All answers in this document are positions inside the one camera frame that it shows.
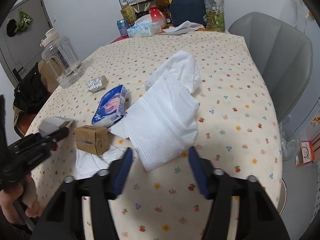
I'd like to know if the grey door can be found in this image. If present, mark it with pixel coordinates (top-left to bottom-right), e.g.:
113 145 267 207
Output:
0 0 54 85

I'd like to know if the brown chair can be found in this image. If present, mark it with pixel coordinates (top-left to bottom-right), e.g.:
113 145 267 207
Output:
14 61 60 135

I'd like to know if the navy lunch bag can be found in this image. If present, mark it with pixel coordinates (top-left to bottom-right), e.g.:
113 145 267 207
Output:
169 0 208 28

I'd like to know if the white tissue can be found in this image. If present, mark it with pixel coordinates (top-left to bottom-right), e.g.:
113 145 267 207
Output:
75 124 130 179
144 50 202 94

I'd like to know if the orange white cardboard box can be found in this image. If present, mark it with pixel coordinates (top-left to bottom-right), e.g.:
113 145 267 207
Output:
295 140 316 167

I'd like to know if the black hat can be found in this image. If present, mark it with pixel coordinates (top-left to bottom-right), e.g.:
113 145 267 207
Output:
6 19 18 37

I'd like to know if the person's left hand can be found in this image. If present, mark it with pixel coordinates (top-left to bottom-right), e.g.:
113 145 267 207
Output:
0 176 41 219

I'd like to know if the small brown cardboard box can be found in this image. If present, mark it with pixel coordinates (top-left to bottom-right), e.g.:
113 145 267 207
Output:
73 125 110 156

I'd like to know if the grey upholstered chair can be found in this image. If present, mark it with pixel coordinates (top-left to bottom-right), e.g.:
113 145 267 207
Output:
228 12 313 123

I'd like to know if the clear plastic water jug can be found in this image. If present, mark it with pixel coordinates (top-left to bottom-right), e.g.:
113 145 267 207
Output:
41 28 86 89

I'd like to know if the green tea bottle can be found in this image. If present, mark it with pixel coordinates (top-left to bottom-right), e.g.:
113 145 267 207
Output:
120 1 137 28

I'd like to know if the red white bottle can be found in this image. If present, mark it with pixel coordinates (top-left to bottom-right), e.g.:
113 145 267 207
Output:
149 5 167 29

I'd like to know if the white face mask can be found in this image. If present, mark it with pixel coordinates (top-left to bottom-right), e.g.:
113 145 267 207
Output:
122 74 200 172

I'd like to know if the white paper sheet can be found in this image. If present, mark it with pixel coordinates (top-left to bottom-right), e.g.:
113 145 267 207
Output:
162 20 205 35

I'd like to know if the floral tablecloth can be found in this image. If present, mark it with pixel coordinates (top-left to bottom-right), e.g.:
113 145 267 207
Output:
25 31 283 240

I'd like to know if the clear plastic bag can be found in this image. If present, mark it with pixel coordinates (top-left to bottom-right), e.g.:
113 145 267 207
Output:
279 127 302 160

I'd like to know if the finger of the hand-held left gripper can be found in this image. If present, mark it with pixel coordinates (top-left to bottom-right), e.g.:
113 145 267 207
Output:
37 127 70 144

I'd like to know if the black door handle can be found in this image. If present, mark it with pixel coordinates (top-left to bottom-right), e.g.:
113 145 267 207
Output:
12 66 25 81

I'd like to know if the silver foil blister pack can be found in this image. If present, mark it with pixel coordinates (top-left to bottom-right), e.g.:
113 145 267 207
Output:
87 75 108 93

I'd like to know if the green plush hanger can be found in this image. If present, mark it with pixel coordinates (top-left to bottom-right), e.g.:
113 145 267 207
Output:
14 9 34 33

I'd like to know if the dark jacket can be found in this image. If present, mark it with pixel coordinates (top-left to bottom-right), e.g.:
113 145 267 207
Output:
13 62 52 114

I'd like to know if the blue white tissue box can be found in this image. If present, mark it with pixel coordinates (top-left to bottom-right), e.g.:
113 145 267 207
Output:
127 14 162 38

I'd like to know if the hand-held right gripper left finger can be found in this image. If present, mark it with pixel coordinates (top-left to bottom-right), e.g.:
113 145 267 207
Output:
30 147 134 240

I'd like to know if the brown round plush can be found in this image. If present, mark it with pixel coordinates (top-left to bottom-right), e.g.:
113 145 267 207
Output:
156 0 170 12

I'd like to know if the blue tissue packet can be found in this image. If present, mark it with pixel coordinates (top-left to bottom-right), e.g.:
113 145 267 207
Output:
91 84 127 127

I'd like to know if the blue drink can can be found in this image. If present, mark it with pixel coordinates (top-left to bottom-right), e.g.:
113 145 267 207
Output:
116 19 129 37

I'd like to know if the black utensil holder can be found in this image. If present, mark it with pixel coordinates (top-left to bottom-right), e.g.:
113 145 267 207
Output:
136 2 152 18

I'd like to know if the clear bottle with green label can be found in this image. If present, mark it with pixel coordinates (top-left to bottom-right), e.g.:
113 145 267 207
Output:
203 0 226 33

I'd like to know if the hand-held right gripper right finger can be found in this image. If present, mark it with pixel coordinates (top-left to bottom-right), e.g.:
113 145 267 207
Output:
188 147 292 240

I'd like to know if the small grey paper box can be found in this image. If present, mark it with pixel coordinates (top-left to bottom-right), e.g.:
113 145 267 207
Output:
38 116 76 138

